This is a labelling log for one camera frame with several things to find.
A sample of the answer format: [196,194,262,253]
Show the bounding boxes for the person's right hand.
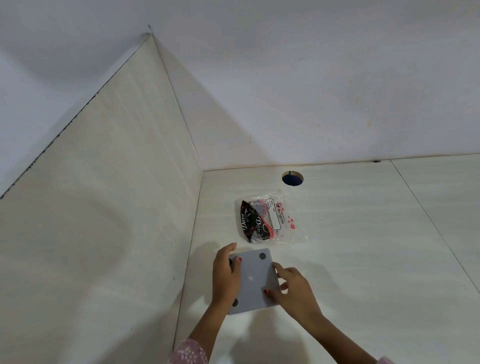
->
[263,262,325,331]

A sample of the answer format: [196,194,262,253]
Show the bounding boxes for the black and red wrapper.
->
[239,200,277,244]

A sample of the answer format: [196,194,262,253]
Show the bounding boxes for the blue round pipe opening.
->
[281,170,304,187]

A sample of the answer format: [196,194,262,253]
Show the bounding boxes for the pink floral left sleeve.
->
[167,338,209,364]

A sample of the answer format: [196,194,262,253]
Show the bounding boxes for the clear plastic tissue packet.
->
[235,190,309,245]

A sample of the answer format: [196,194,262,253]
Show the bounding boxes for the grey square scale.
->
[227,248,283,316]

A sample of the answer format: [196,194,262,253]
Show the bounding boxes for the person's right forearm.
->
[305,314,380,364]

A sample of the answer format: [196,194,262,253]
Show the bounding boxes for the person's left forearm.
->
[187,300,230,355]

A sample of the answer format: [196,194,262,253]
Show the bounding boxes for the person's left hand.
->
[211,242,243,307]

